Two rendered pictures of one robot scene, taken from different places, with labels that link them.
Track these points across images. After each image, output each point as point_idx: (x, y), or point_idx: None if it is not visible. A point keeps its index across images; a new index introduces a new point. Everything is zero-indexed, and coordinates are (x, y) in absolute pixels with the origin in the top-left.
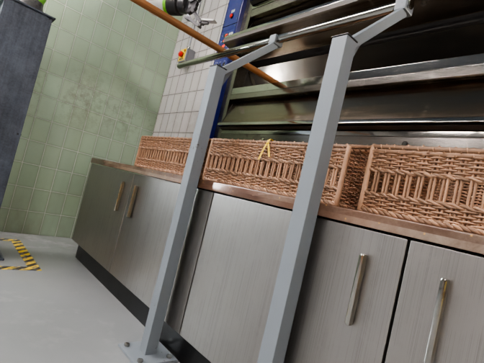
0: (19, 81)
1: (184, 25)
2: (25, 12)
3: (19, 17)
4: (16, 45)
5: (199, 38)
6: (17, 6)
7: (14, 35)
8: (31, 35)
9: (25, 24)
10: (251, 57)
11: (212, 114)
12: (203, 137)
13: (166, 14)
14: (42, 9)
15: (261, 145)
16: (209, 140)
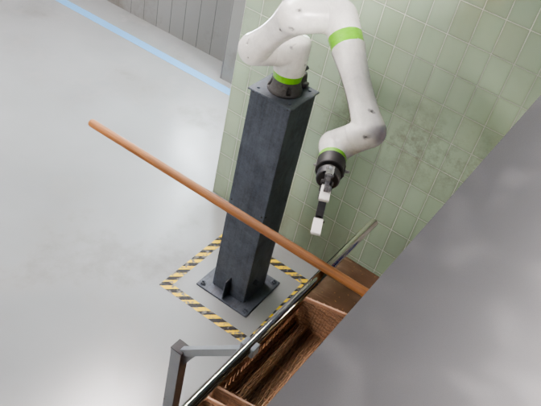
0: (262, 170)
1: (268, 235)
2: (266, 104)
3: (261, 109)
4: (259, 136)
5: (290, 251)
6: (260, 98)
7: (258, 126)
8: (271, 127)
9: (266, 116)
10: (212, 353)
11: (172, 383)
12: (167, 395)
13: (246, 221)
14: (292, 89)
15: None
16: (216, 388)
